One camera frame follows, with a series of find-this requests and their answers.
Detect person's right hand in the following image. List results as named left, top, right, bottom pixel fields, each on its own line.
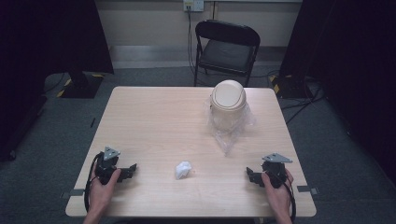
left=261, top=168, right=295, bottom=217

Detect black folding chair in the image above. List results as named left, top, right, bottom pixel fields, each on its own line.
left=193, top=19, right=262, bottom=88

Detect grey tape strip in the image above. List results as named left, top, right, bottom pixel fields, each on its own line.
left=296, top=185, right=319, bottom=196
left=60, top=188, right=86, bottom=200

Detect black curtain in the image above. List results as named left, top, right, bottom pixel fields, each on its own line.
left=278, top=0, right=396, bottom=185
left=0, top=0, right=115, bottom=162

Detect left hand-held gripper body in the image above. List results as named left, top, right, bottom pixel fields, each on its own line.
left=93, top=146, right=121, bottom=186

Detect white paper ball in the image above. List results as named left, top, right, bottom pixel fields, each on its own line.
left=174, top=160, right=194, bottom=181

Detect black wall socket cable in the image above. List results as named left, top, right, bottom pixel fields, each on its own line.
left=186, top=5, right=198, bottom=77

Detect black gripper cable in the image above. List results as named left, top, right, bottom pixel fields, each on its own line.
left=274, top=174, right=297, bottom=223
left=83, top=151, right=105, bottom=214

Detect beige swing-lid trash can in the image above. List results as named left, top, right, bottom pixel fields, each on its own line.
left=209, top=79, right=248, bottom=133

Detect clear plastic bag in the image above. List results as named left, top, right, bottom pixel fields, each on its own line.
left=203, top=96, right=257, bottom=157

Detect person's left hand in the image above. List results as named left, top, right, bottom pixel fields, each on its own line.
left=89, top=167, right=122, bottom=216

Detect white wall socket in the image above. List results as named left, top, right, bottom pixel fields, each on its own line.
left=182, top=0, right=205, bottom=13

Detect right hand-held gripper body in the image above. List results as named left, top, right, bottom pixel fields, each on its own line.
left=261, top=151, right=294, bottom=189

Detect black stand base striped tape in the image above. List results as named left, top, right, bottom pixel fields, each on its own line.
left=268, top=74, right=316, bottom=101
left=55, top=72, right=106, bottom=100

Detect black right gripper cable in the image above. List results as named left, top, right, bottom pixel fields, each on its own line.
left=274, top=174, right=297, bottom=223

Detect black floor cables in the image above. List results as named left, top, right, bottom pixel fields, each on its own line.
left=278, top=77, right=326, bottom=125

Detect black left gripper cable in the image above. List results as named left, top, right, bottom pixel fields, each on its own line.
left=83, top=151, right=105, bottom=214

